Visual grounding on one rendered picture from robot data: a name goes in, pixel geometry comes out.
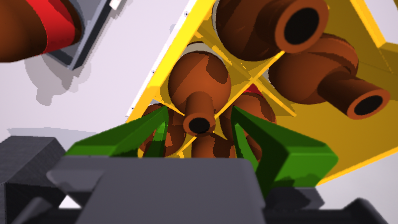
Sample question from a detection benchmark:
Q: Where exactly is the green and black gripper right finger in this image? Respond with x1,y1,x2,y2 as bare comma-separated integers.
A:
231,106,339,200

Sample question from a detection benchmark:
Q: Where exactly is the yellow crate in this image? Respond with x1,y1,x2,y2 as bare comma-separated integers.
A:
126,0,398,186

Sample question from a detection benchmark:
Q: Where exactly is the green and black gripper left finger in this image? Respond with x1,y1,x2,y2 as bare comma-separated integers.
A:
63,106,169,158

